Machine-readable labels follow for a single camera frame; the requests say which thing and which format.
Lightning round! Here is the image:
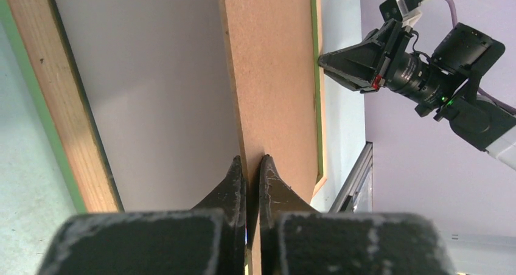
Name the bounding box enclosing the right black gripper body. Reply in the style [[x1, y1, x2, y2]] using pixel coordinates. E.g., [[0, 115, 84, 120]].
[[374, 19, 506, 117]]

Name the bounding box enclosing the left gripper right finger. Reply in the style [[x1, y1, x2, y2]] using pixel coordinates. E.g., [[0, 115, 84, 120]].
[[259, 155, 456, 274]]

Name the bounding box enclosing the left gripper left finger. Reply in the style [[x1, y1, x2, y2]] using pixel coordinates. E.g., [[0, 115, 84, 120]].
[[38, 156, 246, 274]]

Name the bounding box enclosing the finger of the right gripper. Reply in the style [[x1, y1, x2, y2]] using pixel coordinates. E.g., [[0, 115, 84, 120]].
[[318, 29, 387, 93]]

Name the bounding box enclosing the wooden picture frame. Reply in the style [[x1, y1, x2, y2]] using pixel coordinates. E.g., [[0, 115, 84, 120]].
[[0, 0, 328, 214]]

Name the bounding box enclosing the brown backing board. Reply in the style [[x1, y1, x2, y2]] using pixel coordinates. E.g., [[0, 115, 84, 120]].
[[219, 0, 318, 274]]

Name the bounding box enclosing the landscape photo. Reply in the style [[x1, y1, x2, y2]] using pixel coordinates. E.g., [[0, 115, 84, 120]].
[[56, 0, 239, 211]]

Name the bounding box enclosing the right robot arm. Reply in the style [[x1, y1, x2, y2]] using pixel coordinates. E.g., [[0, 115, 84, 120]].
[[318, 19, 515, 168]]

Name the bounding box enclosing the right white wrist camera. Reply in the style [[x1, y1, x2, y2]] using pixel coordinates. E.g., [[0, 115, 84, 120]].
[[379, 0, 430, 28]]

